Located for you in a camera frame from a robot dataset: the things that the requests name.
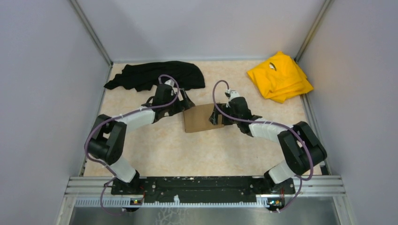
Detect aluminium frame rail front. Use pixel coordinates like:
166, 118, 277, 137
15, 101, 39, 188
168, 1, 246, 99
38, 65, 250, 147
65, 175, 346, 208

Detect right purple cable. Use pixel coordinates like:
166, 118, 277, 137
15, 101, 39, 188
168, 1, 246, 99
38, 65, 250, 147
212, 80, 314, 214

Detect left aluminium corner post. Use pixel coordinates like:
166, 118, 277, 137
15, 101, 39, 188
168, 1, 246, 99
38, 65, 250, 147
69, 0, 113, 68

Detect brown cardboard paper box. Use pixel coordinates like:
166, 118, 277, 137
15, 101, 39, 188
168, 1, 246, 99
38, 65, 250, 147
183, 104, 224, 133

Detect aluminium corner post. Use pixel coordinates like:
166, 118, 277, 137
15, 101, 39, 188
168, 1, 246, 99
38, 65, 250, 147
69, 0, 113, 68
294, 0, 335, 63

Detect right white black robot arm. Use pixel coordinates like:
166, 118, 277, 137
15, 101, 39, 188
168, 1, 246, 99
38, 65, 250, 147
209, 90, 327, 193

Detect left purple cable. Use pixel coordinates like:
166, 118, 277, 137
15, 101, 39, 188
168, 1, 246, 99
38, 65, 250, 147
84, 74, 181, 217

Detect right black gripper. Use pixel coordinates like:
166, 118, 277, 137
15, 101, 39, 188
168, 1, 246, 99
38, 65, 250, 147
209, 103, 241, 126

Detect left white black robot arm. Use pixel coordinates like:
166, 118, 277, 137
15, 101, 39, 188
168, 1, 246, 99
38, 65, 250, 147
84, 75, 195, 194

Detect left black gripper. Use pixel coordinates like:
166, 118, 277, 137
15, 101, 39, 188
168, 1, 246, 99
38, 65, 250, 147
164, 88, 195, 116

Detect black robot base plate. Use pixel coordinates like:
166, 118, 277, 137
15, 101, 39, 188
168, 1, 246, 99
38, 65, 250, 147
111, 176, 296, 203

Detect right aluminium corner post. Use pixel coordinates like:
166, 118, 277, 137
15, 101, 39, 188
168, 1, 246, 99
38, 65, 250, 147
294, 0, 335, 63

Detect purple cable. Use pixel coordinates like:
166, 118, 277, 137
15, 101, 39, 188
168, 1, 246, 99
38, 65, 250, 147
84, 74, 181, 217
212, 80, 314, 214

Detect black cloth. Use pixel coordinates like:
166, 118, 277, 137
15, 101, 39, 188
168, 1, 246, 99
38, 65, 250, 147
104, 61, 206, 92

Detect yellow folded cloth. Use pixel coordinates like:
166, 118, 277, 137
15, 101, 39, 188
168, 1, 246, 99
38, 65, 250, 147
247, 51, 314, 103

